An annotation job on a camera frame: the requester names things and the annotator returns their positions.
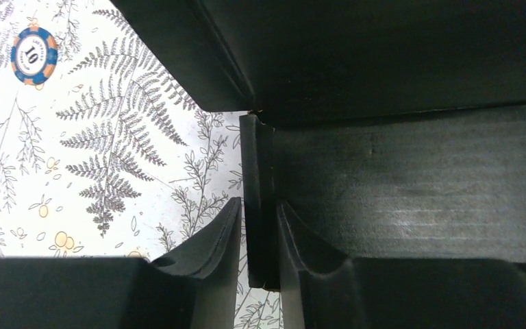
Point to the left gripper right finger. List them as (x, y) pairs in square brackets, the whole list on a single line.
[(321, 287)]

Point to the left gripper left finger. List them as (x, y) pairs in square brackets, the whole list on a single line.
[(192, 286)]

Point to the black paper box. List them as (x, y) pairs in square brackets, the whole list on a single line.
[(394, 129)]

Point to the floral tablecloth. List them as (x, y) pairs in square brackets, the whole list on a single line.
[(102, 152)]

